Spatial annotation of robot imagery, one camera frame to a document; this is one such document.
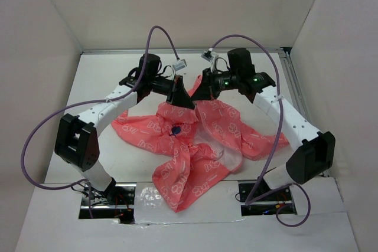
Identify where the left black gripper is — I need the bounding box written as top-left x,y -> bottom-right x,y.
149,74 -> 194,110

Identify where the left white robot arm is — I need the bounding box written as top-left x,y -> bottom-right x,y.
54,54 -> 194,204

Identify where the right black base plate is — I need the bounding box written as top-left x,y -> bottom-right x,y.
234,181 -> 296,217

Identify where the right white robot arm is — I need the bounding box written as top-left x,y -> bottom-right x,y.
191,48 -> 335,200

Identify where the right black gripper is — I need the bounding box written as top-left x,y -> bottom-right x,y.
191,66 -> 240,100

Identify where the clear shiny tape patch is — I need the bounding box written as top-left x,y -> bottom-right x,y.
134,183 -> 245,225

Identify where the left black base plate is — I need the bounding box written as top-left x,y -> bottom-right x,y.
72,183 -> 136,224

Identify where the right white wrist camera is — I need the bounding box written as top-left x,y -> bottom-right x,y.
201,50 -> 214,62

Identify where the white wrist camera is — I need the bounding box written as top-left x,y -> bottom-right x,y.
172,59 -> 187,72
201,50 -> 214,62

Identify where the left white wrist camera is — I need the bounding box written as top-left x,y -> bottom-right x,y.
172,59 -> 187,72

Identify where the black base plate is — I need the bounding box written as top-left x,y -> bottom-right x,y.
72,183 -> 136,224
234,181 -> 296,217

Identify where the pink patterned jacket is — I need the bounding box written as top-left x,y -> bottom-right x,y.
110,74 -> 291,214

